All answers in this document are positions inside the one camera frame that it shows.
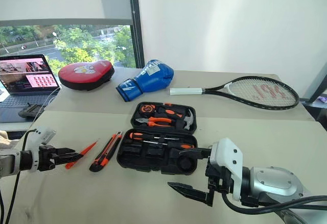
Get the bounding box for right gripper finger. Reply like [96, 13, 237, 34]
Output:
[167, 182, 209, 205]
[178, 146, 214, 160]

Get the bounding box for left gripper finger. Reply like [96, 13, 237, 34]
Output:
[51, 147, 78, 156]
[52, 152, 84, 166]

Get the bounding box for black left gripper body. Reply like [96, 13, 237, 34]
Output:
[38, 144, 60, 172]

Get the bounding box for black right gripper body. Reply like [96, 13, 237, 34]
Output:
[205, 157, 235, 207]

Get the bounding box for black plastic tool case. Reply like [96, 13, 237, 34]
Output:
[116, 101, 199, 176]

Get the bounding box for orange voltage tester pen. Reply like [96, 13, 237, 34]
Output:
[64, 138, 100, 170]

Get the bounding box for orange black screwdriver short shaft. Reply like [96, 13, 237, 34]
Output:
[142, 139, 196, 151]

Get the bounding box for orange black utility knife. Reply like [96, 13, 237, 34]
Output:
[89, 131, 124, 172]

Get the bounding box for beige cloth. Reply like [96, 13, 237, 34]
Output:
[0, 129, 20, 150]

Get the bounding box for black handheld controller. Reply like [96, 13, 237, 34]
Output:
[17, 103, 47, 119]

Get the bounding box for orange black screwdriver long shaft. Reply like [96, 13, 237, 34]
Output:
[128, 132, 180, 141]

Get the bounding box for orange black tape measure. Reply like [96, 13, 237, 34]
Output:
[140, 104, 157, 114]

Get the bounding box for red black punch mitt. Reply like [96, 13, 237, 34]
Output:
[58, 60, 115, 92]

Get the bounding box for grey open laptop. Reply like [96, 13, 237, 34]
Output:
[0, 53, 62, 124]

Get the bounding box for black tennis racket white grip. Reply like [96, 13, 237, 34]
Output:
[169, 75, 300, 111]

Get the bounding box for blue boxing glove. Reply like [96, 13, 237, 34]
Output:
[115, 59, 175, 103]

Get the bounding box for dark side cabinet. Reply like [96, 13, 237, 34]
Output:
[299, 66, 327, 133]

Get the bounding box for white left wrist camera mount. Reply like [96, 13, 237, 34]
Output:
[30, 126, 57, 173]

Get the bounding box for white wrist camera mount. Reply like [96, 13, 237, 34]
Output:
[208, 137, 244, 202]
[30, 126, 57, 173]

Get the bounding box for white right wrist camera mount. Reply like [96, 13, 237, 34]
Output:
[208, 137, 244, 202]

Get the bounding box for claw hammer orange black handle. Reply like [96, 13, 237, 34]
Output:
[157, 106, 196, 132]

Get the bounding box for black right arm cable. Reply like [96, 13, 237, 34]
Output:
[221, 192, 327, 216]

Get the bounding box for orange handled pliers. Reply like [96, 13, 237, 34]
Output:
[134, 116, 175, 128]

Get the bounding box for white laptop cable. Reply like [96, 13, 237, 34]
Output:
[29, 87, 62, 133]

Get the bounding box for black window frame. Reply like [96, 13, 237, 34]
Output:
[126, 0, 146, 69]

